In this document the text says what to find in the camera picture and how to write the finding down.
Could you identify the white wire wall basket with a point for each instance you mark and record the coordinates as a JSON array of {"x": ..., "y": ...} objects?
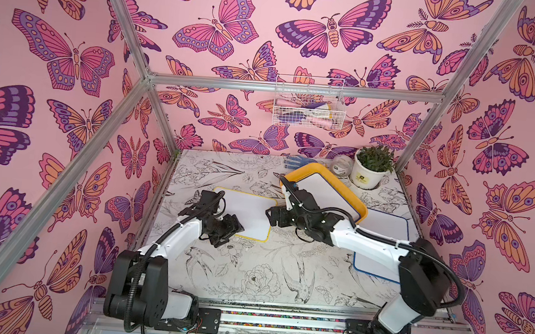
[{"x": 309, "y": 105}]

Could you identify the yellow-framed whiteboard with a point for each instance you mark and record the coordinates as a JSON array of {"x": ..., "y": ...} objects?
[{"x": 250, "y": 212}]

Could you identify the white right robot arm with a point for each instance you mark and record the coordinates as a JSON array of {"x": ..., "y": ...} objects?
[{"x": 426, "y": 282}]

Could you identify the green potted plant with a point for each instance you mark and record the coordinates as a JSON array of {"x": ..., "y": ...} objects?
[{"x": 377, "y": 158}]

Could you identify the yellow plastic storage tray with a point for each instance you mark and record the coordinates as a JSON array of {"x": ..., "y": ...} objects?
[{"x": 315, "y": 168}]

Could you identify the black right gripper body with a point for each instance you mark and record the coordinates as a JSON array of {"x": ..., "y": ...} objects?
[{"x": 280, "y": 215}]

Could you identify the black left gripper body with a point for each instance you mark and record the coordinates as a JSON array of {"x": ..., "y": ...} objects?
[{"x": 221, "y": 229}]

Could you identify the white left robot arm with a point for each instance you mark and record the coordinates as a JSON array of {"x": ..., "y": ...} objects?
[{"x": 139, "y": 294}]

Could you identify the blue-framed whiteboard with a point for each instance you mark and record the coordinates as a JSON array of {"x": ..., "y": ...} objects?
[
  {"x": 381, "y": 260},
  {"x": 326, "y": 195}
]

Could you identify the white plant pot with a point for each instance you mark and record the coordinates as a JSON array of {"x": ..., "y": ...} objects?
[{"x": 363, "y": 177}]

